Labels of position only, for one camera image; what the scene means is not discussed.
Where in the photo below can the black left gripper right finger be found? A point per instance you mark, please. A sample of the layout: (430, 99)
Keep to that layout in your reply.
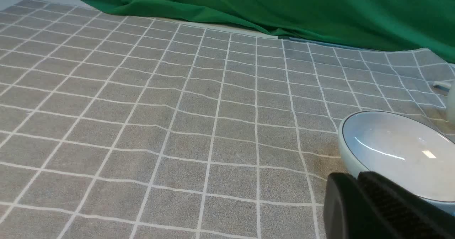
(408, 215)

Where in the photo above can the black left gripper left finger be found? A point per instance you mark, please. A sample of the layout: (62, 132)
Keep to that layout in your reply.
(348, 214)

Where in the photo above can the light blue bowl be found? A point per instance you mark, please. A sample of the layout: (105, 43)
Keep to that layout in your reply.
(405, 151)

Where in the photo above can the light blue spoon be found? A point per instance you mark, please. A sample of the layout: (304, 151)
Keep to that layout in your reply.
(444, 85)

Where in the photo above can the light blue cup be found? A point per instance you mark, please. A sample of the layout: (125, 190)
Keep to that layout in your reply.
(450, 106)

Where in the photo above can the green backdrop cloth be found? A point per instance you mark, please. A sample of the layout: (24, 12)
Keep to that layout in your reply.
(384, 25)

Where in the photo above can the grey checked tablecloth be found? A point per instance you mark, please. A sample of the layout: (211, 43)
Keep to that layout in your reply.
(123, 127)

